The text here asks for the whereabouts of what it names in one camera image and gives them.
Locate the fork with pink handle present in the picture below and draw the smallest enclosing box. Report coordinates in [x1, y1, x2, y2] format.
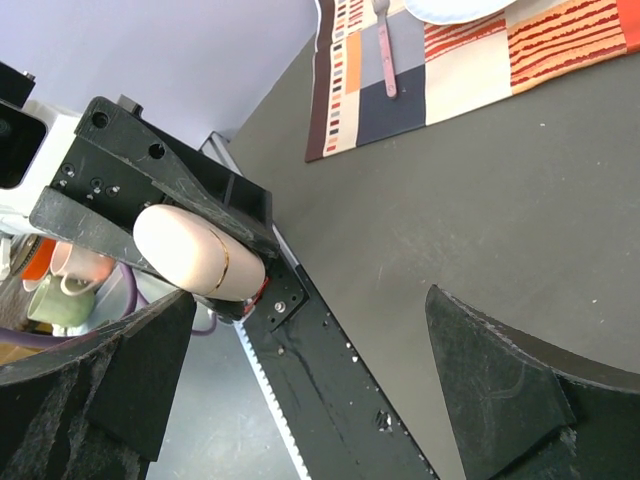
[371, 0, 397, 99]

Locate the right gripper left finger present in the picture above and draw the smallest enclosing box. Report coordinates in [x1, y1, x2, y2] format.
[1, 291, 196, 479]

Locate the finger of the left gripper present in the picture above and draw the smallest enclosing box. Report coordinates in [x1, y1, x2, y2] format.
[76, 96, 279, 258]
[30, 187, 250, 321]

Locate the beige earbuds charging case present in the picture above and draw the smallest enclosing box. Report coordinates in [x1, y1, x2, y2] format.
[132, 205, 266, 302]

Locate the white bowl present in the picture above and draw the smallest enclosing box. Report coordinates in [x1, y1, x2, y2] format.
[405, 0, 515, 25]

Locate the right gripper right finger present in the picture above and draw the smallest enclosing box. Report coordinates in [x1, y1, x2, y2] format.
[425, 286, 639, 479]

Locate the orange mug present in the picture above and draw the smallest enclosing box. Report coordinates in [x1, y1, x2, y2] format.
[20, 237, 56, 281]

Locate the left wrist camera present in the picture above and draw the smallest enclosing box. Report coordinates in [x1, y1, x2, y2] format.
[1, 63, 81, 229]

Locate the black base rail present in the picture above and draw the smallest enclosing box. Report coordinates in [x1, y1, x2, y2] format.
[235, 242, 438, 479]

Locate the patchwork placemat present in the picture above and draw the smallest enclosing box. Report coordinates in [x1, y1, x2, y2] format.
[305, 1, 639, 162]

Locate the pink mug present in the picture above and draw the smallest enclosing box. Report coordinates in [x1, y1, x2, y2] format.
[49, 241, 115, 297]

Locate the green mug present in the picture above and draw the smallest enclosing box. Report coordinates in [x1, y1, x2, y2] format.
[27, 275, 95, 327]

